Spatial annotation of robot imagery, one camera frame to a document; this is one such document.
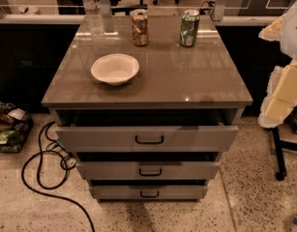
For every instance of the grey bottom drawer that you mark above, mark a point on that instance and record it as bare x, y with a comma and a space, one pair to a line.
148, 189

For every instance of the grey drawer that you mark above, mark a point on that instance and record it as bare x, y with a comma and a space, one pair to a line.
147, 166
212, 136
148, 189

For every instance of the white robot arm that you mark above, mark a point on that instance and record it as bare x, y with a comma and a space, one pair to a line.
281, 90

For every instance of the grey drawer cabinet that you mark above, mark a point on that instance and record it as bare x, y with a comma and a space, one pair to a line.
175, 85

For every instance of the grey top drawer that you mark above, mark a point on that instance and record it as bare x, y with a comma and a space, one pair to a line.
212, 136

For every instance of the grey middle drawer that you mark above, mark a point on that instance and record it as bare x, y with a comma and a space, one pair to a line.
147, 166

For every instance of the white paper bowl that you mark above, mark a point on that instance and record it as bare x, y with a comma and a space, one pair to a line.
115, 69

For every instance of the orange soda can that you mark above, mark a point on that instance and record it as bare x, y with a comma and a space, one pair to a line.
140, 27

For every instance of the green soda can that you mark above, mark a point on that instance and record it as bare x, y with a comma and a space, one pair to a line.
189, 26

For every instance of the clear plastic water bottle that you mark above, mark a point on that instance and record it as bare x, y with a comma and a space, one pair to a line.
94, 17

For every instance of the black wheeled stand base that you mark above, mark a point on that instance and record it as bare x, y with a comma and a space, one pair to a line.
281, 144

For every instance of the box of snack bags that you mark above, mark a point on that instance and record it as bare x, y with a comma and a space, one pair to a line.
15, 125

